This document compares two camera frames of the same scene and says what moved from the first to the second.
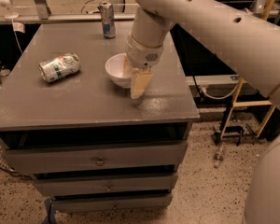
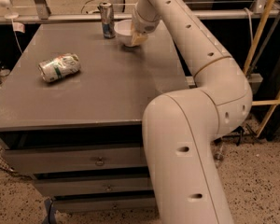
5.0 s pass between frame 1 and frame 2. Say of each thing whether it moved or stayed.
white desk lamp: stayed
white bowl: moved
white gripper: moved
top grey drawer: stayed
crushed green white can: stayed
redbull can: stayed
